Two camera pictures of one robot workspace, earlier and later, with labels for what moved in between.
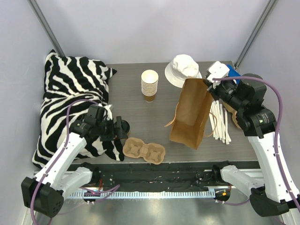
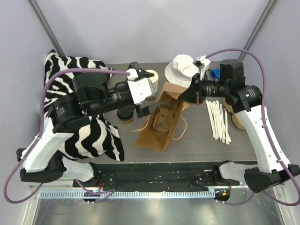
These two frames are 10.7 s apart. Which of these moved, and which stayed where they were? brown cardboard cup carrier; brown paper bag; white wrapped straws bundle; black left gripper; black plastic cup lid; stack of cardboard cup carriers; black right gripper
Moved: black right gripper; brown cardboard cup carrier; brown paper bag; black plastic cup lid; black left gripper
Stayed: white wrapped straws bundle; stack of cardboard cup carriers
